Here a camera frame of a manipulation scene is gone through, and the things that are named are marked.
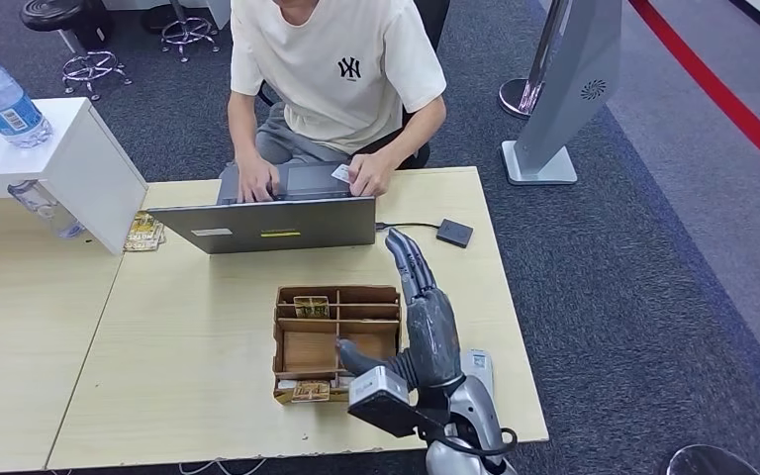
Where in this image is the person's right hand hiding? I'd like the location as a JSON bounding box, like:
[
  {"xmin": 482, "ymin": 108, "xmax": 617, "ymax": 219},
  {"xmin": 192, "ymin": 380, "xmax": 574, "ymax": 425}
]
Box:
[{"xmin": 237, "ymin": 153, "xmax": 282, "ymax": 205}]

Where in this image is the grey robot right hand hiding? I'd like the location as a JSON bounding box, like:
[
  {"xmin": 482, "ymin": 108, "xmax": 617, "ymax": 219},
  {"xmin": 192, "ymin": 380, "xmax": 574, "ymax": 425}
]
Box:
[{"xmin": 336, "ymin": 228, "xmax": 463, "ymax": 391}]

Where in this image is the person's left hand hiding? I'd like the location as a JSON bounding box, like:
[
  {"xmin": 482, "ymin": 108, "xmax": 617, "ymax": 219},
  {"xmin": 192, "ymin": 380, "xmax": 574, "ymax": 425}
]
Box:
[{"xmin": 348, "ymin": 151, "xmax": 396, "ymax": 199}]

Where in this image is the white card reader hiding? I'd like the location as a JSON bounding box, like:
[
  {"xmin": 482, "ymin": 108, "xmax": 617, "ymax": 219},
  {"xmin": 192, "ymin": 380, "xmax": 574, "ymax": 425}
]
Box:
[{"xmin": 461, "ymin": 348, "xmax": 495, "ymax": 398}]

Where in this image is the person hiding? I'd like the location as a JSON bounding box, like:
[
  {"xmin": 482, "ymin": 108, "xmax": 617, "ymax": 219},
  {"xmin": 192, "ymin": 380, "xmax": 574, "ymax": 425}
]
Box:
[{"xmin": 216, "ymin": 0, "xmax": 449, "ymax": 205}]

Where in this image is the gold patterned room key card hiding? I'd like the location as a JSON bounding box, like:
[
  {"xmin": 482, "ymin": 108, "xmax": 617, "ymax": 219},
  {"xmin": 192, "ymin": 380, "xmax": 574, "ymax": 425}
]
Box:
[
  {"xmin": 292, "ymin": 295, "xmax": 331, "ymax": 320},
  {"xmin": 290, "ymin": 380, "xmax": 332, "ymax": 403}
]

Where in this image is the black office chair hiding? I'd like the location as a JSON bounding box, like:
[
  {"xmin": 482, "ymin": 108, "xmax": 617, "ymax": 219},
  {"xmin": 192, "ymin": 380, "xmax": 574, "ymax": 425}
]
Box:
[{"xmin": 255, "ymin": 0, "xmax": 451, "ymax": 172}]

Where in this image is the grey laptop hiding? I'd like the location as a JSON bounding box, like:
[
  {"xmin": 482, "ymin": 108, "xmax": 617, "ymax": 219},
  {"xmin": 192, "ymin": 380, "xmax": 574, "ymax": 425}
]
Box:
[{"xmin": 145, "ymin": 161, "xmax": 378, "ymax": 255}]

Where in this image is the small black box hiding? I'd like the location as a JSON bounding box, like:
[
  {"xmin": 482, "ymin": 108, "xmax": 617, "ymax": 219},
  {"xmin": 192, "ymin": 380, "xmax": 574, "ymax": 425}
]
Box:
[{"xmin": 435, "ymin": 219, "xmax": 475, "ymax": 249}]

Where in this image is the stack of gold cards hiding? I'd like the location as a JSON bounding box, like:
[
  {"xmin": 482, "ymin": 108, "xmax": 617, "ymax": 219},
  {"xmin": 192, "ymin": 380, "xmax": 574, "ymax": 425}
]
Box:
[{"xmin": 123, "ymin": 211, "xmax": 167, "ymax": 253}]

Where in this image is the wooden compartment organizer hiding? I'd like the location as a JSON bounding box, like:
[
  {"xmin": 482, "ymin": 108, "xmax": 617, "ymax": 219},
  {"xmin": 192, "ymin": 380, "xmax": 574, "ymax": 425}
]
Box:
[{"xmin": 271, "ymin": 285, "xmax": 402, "ymax": 406}]

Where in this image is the chrome pole round base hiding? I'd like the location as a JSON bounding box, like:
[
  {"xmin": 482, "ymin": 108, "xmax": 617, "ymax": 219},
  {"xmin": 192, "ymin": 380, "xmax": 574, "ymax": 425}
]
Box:
[{"xmin": 498, "ymin": 0, "xmax": 571, "ymax": 122}]

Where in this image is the black stool chrome base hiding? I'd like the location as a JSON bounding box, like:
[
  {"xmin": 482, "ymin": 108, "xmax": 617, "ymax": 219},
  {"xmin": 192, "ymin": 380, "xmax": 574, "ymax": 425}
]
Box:
[
  {"xmin": 141, "ymin": 0, "xmax": 222, "ymax": 64},
  {"xmin": 19, "ymin": 0, "xmax": 134, "ymax": 103}
]

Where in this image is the white shelf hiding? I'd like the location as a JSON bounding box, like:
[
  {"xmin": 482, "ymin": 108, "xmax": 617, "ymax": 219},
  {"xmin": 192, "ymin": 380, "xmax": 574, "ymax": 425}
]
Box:
[{"xmin": 0, "ymin": 98, "xmax": 149, "ymax": 257}]

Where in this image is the white cabinet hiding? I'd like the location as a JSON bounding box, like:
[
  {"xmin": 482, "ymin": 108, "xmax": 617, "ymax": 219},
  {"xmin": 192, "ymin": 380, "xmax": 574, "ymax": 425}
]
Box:
[{"xmin": 101, "ymin": 0, "xmax": 232, "ymax": 31}]

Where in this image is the grey kiosk stand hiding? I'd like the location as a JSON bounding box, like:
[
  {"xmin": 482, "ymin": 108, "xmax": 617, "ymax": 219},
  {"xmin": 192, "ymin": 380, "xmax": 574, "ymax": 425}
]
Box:
[{"xmin": 501, "ymin": 0, "xmax": 623, "ymax": 187}]

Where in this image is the clear water bottle blue label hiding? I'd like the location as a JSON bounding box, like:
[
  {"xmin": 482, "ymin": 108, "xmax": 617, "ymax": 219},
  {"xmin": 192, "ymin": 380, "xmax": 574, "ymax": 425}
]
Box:
[{"xmin": 0, "ymin": 39, "xmax": 53, "ymax": 149}]

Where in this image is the black round stool seat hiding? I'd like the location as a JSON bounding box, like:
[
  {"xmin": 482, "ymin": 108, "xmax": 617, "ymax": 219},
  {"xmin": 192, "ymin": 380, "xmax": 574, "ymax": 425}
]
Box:
[{"xmin": 658, "ymin": 444, "xmax": 760, "ymax": 475}]

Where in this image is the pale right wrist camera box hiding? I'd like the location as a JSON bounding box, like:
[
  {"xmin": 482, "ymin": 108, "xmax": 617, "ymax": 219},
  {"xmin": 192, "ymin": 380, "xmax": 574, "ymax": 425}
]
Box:
[{"xmin": 346, "ymin": 365, "xmax": 424, "ymax": 439}]

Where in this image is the white cable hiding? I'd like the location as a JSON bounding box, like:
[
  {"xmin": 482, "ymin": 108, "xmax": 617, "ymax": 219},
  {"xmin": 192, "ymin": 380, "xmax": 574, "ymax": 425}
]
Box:
[{"xmin": 178, "ymin": 458, "xmax": 268, "ymax": 475}]

